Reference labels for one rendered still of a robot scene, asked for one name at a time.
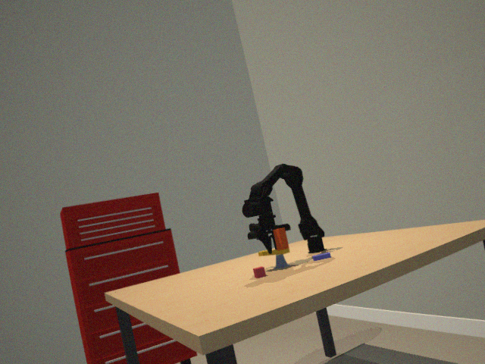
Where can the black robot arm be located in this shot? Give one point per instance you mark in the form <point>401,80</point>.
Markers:
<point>259,203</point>

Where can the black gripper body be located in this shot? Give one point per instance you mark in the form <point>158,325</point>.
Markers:
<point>267,224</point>

